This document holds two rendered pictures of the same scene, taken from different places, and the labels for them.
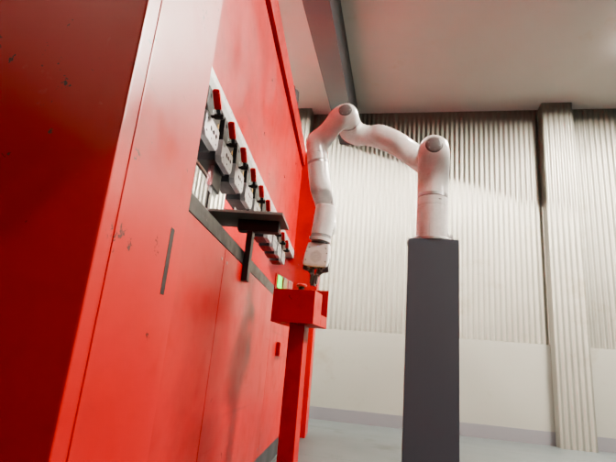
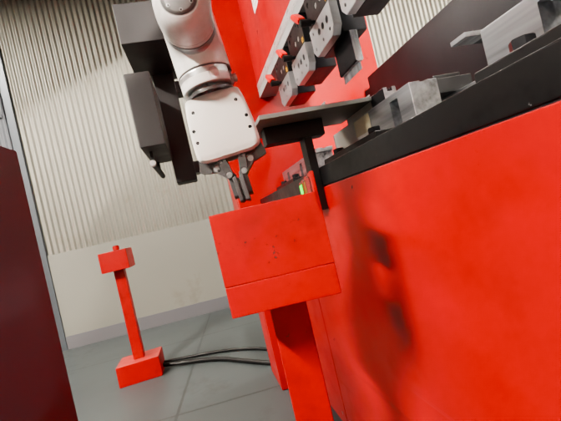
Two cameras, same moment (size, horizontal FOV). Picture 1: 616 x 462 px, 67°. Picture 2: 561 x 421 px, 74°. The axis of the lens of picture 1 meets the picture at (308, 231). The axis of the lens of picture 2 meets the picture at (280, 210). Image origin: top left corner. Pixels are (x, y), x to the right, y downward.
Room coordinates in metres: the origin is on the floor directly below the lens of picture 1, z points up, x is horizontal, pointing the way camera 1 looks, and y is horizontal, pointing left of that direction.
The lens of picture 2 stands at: (2.40, -0.18, 0.79)
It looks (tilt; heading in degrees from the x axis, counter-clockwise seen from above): 0 degrees down; 161
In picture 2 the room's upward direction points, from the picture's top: 13 degrees counter-clockwise
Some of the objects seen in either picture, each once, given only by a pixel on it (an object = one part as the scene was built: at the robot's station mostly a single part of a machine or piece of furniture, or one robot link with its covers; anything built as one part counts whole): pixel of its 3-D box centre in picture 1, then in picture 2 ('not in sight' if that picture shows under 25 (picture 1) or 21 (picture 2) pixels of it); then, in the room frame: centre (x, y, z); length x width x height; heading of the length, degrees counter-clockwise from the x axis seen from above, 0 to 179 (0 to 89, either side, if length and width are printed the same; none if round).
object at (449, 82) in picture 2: not in sight; (413, 94); (1.63, 0.51, 1.01); 0.26 x 0.12 x 0.05; 84
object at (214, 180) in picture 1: (214, 182); (349, 58); (1.61, 0.36, 1.13); 0.10 x 0.02 x 0.10; 174
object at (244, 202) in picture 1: (240, 187); not in sight; (1.98, 0.32, 1.26); 0.15 x 0.09 x 0.17; 174
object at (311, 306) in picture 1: (301, 301); (272, 240); (1.80, 0.00, 0.75); 0.20 x 0.16 x 0.18; 163
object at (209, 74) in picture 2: (320, 239); (209, 85); (1.84, -0.05, 1.01); 0.09 x 0.08 x 0.03; 73
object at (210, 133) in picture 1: (201, 119); (310, 51); (1.38, 0.38, 1.26); 0.15 x 0.09 x 0.17; 174
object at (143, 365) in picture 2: not in sight; (128, 311); (-0.13, -0.44, 0.42); 0.25 x 0.20 x 0.83; 84
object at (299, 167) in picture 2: not in sight; (305, 172); (1.06, 0.41, 0.92); 0.50 x 0.06 x 0.10; 174
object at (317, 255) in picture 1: (318, 254); (220, 124); (1.84, -0.05, 0.95); 0.10 x 0.07 x 0.11; 73
